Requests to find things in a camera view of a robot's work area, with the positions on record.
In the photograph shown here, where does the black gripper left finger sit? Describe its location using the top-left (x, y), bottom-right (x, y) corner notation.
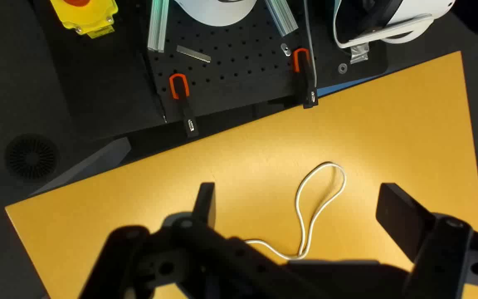
top-left (77, 181), bottom-right (306, 299)

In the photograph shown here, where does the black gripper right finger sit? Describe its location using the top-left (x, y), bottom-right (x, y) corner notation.
top-left (374, 181), bottom-right (478, 299)

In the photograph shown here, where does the white braided rope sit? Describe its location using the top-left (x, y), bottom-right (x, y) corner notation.
top-left (243, 159), bottom-right (348, 262)

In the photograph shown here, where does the black round vent grille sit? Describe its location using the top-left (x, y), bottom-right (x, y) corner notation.
top-left (3, 133), bottom-right (59, 181)

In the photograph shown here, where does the orange and black clamp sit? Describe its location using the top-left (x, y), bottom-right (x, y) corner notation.
top-left (290, 46), bottom-right (320, 110)
top-left (165, 71), bottom-right (202, 139)

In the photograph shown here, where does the small flat metal strip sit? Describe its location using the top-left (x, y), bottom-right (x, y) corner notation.
top-left (174, 43), bottom-right (213, 65)

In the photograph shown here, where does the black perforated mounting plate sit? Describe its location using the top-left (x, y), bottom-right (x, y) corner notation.
top-left (137, 0), bottom-right (321, 123)

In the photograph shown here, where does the aluminium extrusion bar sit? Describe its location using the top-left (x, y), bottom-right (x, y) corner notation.
top-left (145, 0), bottom-right (170, 55)
top-left (263, 0), bottom-right (300, 38)

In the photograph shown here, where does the yellow emergency stop box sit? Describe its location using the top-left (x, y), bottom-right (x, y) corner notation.
top-left (48, 0), bottom-right (121, 40)

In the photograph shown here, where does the small metal bracket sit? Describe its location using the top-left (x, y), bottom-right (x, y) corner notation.
top-left (348, 43), bottom-right (371, 65)

